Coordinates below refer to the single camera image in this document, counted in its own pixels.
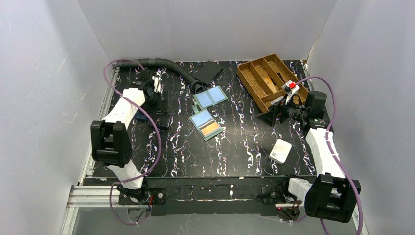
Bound green card holder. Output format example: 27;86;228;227
189;109;224;141
194;86;228;109

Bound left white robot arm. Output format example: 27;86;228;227
90;70;171;190

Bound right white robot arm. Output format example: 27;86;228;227
258;91;361;223

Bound blue snap wallet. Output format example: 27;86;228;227
135;110;148;122

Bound wooden piece in tray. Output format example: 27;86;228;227
263;76;278;93

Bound white box with code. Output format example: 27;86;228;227
269;139;292;164

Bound wicker divided tray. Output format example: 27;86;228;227
236;54;298;113

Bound black square pad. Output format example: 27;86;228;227
194;61;223;86

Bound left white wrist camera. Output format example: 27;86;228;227
152;75;161;93

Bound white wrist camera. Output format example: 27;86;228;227
152;75;161;93
271;80;300;105

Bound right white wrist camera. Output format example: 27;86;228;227
271;80;300;105

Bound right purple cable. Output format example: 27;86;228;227
296;76;364;235

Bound grey corrugated hose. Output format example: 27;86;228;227
116;58;206;94

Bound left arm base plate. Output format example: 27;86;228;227
116;186;166;205

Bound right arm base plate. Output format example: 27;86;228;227
257;185;304;205

